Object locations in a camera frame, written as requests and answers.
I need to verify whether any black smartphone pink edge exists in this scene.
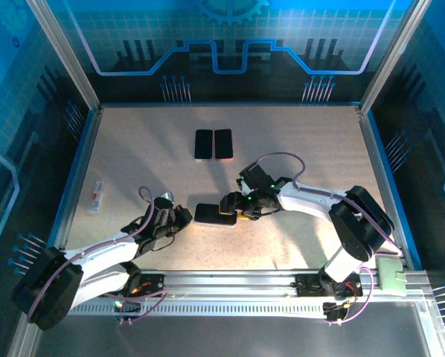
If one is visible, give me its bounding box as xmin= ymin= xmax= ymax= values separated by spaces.
xmin=193 ymin=203 xmax=239 ymax=226

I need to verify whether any black smartphone silver edge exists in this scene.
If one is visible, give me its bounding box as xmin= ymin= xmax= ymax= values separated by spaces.
xmin=214 ymin=128 xmax=234 ymax=160

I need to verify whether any black plug with green light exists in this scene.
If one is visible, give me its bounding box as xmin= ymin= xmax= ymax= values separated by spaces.
xmin=113 ymin=299 xmax=141 ymax=324

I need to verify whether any grey metal front panel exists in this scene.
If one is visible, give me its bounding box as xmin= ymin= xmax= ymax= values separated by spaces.
xmin=6 ymin=293 xmax=445 ymax=357

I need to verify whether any black plug with yellow connector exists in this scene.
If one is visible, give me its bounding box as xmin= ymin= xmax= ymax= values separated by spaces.
xmin=322 ymin=300 xmax=352 ymax=325

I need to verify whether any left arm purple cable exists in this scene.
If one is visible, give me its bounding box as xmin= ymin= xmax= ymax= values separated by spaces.
xmin=27 ymin=185 xmax=171 ymax=325

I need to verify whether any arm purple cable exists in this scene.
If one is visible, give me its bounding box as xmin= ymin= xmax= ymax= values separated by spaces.
xmin=255 ymin=152 xmax=404 ymax=327
xmin=27 ymin=185 xmax=171 ymax=325

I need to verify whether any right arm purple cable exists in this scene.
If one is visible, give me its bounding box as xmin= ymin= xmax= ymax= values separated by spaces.
xmin=255 ymin=152 xmax=404 ymax=327

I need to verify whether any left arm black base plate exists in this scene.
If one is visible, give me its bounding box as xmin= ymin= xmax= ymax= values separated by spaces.
xmin=125 ymin=273 xmax=167 ymax=298

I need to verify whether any aluminium mounting rail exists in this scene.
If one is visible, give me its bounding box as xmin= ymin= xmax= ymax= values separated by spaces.
xmin=73 ymin=269 xmax=438 ymax=298

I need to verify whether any perforated metal cable duct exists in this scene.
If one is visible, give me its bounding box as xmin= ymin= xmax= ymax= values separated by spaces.
xmin=68 ymin=301 xmax=330 ymax=317

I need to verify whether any aluminium side rail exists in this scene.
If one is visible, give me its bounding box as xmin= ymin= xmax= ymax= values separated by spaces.
xmin=45 ymin=106 xmax=105 ymax=271
xmin=356 ymin=106 xmax=417 ymax=271

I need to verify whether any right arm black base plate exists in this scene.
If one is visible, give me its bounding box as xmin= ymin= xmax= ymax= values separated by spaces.
xmin=295 ymin=272 xmax=364 ymax=298

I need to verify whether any pale green bracket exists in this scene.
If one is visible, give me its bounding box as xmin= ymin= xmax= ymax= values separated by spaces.
xmin=377 ymin=257 xmax=409 ymax=298

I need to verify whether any aluminium frame post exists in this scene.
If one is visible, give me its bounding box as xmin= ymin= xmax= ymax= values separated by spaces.
xmin=358 ymin=0 xmax=434 ymax=115
xmin=24 ymin=0 xmax=103 ymax=112

